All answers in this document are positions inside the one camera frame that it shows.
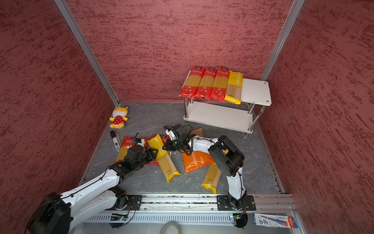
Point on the left aluminium corner post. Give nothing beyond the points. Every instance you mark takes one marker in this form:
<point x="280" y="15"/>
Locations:
<point x="73" y="25"/>

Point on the orange macaroni bag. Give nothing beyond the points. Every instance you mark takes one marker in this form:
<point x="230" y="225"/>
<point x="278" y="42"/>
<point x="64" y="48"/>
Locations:
<point x="197" y="159"/>

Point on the yellow spaghetti bag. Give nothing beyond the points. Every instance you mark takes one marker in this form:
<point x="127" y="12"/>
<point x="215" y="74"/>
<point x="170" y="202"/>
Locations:
<point x="168" y="168"/>
<point x="234" y="88"/>
<point x="212" y="178"/>

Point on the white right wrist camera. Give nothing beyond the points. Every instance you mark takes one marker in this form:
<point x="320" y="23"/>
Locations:
<point x="172" y="134"/>

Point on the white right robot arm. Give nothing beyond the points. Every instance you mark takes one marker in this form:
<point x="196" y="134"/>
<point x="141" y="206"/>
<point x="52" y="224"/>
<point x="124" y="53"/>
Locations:
<point x="227" y="157"/>

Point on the yellow plush toy red dress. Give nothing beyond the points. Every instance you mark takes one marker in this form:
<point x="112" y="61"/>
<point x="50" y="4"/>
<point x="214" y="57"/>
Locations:
<point x="119" y="117"/>

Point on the right aluminium corner post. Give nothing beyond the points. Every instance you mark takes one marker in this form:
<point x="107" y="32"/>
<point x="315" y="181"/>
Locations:
<point x="286" y="29"/>

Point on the grey marker pen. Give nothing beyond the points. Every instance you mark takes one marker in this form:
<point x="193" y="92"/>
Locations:
<point x="116" y="140"/>

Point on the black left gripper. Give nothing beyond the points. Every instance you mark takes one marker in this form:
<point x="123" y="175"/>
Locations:
<point x="149" y="155"/>

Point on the red macaroni bag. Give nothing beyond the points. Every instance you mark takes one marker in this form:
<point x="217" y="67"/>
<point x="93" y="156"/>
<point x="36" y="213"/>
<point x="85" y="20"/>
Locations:
<point x="126" y="145"/>
<point x="157" y="142"/>

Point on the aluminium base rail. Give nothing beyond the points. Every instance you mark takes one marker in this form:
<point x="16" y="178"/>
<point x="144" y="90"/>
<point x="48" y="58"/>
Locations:
<point x="194" y="208"/>

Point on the red spaghetti bag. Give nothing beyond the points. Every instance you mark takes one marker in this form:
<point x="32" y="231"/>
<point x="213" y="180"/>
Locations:
<point x="220" y="83"/>
<point x="192" y="82"/>
<point x="206" y="84"/>

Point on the white two-tier metal shelf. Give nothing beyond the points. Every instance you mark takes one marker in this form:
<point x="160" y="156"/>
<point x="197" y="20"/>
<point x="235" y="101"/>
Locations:
<point x="255" y="93"/>

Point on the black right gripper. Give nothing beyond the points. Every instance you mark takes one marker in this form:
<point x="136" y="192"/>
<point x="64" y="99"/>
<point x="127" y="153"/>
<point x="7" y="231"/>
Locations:
<point x="171" y="145"/>

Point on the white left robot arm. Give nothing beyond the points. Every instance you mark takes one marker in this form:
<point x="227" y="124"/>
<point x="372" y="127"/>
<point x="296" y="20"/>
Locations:
<point x="61" y="213"/>

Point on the aluminium corner post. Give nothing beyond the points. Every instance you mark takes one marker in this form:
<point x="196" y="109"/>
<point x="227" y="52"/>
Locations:
<point x="73" y="25"/>
<point x="286" y="29"/>

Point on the blue white box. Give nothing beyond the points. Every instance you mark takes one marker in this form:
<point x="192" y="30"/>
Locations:
<point x="275" y="221"/>

